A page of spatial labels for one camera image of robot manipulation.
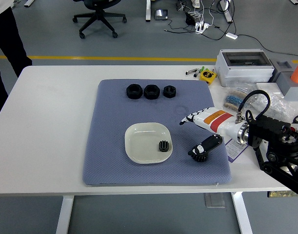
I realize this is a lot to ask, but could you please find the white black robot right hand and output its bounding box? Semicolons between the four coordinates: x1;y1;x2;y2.
179;106;244;156

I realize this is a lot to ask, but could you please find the large black gear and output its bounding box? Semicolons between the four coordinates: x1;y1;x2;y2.
191;151;210;163

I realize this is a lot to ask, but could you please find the small black gear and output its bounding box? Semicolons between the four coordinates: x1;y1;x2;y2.
158;140;170;153

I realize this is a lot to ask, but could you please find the small black hex nut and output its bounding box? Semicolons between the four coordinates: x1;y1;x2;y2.
163;85;177;98

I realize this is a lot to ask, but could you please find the white flat box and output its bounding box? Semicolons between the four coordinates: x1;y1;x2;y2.
255;82;283;95

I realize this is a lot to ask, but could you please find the large black hex nut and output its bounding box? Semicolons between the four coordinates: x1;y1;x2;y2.
126;84;143;100
143;84;160;100

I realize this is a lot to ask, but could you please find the bag of blue resistors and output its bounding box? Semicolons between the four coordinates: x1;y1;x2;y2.
223;88;252;110

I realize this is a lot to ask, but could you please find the purple-edged label card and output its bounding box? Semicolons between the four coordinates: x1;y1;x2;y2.
224;137;249;163

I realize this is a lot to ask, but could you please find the yellow tape measure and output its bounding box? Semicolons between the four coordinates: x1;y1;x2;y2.
199;70;217;85

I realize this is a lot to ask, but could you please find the clear plastic parts bag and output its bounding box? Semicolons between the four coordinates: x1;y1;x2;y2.
248;90;298;122

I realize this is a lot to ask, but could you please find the white square plate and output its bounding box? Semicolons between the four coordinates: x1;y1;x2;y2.
124;122;173;165

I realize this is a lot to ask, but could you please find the grey block holder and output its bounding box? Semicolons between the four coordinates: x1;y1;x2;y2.
269;59;298;102

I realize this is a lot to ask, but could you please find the white power strip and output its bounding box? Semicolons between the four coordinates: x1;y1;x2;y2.
195;21;211;34

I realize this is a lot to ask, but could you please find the white table leg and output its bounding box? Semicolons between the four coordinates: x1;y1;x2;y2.
55;196;74;234
231;192;254;234

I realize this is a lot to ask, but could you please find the yellow connector strip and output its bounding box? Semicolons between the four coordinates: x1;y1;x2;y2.
267;190;298;198

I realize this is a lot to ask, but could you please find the black power adapter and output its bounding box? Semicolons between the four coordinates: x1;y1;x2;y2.
185;12;196;26

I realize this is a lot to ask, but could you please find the white desk leg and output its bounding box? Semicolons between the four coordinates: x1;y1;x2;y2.
218;0;234;24
145;0;153;22

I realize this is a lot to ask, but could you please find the blue-grey textured mat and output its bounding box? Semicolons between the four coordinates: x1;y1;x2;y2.
81;78;232;187

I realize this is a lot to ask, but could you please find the black desk phone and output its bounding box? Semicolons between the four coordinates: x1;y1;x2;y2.
154;9;169;20

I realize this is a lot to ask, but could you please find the black office chair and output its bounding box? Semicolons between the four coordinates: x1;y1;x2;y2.
72;0;127;39

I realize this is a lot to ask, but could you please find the person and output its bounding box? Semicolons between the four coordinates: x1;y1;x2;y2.
0;0;33;117

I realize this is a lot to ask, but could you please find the grey electrical enclosure box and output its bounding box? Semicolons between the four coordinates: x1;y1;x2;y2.
215;49;276;87

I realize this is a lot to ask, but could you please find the grey metal table bracket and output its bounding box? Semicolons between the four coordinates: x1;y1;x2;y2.
204;193;226;209

